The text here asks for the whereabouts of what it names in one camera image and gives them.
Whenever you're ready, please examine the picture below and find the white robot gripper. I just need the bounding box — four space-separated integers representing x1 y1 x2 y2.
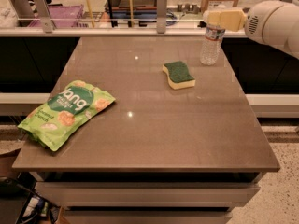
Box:
203 1 292 45

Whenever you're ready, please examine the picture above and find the lower cabinet drawer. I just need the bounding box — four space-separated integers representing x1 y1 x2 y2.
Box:
64 211 232 224

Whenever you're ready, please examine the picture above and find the clear plastic water bottle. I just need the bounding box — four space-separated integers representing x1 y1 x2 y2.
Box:
200 24 225 65

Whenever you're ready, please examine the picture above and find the upper cabinet drawer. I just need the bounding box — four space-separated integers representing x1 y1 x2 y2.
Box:
36 182 260 208

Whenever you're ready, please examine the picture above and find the black pole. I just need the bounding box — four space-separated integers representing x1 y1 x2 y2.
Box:
107 0 118 28

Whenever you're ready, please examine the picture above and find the purple plastic crate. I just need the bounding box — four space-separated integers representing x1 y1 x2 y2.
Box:
27 4 85 29

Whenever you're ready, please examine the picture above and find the metal railing post left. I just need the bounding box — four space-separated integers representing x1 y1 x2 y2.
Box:
33 0 54 33

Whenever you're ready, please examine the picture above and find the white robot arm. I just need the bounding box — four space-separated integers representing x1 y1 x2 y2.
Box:
203 0 299 58

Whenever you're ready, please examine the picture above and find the green rice chip bag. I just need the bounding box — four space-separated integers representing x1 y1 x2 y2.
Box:
18 80 115 152

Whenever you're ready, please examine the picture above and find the green yellow sponge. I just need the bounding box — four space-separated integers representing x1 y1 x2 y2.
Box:
163 61 195 90

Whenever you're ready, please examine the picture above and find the yellow pole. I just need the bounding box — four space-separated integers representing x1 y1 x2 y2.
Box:
86 0 95 28

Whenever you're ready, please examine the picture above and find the cabinet drawer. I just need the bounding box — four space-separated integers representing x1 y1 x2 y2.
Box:
64 211 232 224
36 182 260 208

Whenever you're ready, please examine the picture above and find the metal railing post centre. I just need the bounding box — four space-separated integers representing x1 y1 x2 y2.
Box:
157 0 167 34

